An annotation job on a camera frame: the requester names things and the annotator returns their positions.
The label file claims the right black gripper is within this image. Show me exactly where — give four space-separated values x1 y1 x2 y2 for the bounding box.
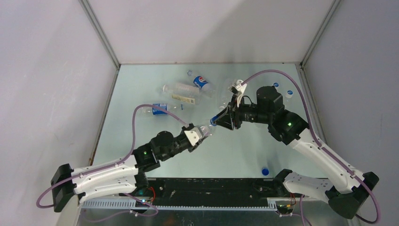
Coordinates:
213 94 271 131

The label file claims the blue bottle cap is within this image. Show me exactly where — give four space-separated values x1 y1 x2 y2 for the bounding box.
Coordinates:
210 116 217 126
261 167 270 176

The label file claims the blue label pepsi bottle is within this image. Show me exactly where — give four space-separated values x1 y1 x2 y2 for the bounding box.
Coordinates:
199 124 215 137

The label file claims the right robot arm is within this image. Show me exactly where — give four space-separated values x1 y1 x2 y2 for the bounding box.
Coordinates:
211 86 379 219

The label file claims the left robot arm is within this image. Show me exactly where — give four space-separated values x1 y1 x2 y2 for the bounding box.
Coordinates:
51 126 214 212

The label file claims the clear unlabelled bottle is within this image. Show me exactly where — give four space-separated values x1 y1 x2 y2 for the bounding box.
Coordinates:
216 78 236 111

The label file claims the pepsi logo bottle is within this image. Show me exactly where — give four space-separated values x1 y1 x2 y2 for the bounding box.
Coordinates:
187 70 215 97

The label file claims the small blue label bottle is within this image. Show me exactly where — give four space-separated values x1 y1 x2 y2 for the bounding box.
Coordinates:
138 103 186 117

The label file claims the yellow label clear bottle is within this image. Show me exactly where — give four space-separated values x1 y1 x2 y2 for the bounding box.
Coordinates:
161 83 201 105

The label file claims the left circuit board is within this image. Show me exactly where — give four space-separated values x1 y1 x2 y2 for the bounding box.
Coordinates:
135 200 150 208

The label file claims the circuit board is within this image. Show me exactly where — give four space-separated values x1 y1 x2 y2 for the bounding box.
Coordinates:
135 200 150 208
275 204 295 217

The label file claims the right circuit board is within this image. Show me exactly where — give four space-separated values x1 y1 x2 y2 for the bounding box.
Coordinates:
275 204 295 217

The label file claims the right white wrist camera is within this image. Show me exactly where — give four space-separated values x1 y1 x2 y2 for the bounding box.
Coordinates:
229 80 247 107

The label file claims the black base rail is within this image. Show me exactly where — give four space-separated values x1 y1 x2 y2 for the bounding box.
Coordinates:
149 178 287 208

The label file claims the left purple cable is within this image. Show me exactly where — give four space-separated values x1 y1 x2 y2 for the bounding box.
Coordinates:
36 104 190 209

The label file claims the purple cable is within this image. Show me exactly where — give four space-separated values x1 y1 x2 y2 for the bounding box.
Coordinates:
242 70 382 225
36 104 190 209

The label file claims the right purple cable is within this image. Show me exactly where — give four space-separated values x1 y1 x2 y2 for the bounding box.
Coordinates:
242 70 382 225

